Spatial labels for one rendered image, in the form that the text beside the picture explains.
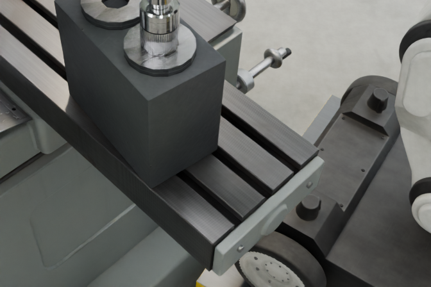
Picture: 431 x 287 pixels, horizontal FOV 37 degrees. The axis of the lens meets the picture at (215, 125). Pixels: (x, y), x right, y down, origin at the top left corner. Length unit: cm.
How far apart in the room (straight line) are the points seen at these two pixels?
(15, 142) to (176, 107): 42
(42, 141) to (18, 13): 22
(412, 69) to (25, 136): 65
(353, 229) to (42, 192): 63
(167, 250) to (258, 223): 84
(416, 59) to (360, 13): 170
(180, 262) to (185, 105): 95
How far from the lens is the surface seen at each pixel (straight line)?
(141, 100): 77
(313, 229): 131
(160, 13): 75
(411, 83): 109
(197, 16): 145
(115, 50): 82
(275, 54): 167
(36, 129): 113
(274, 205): 92
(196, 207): 89
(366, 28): 269
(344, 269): 133
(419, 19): 109
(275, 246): 130
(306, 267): 130
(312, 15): 269
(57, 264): 152
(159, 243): 174
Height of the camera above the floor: 172
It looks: 51 degrees down
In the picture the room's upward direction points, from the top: 5 degrees clockwise
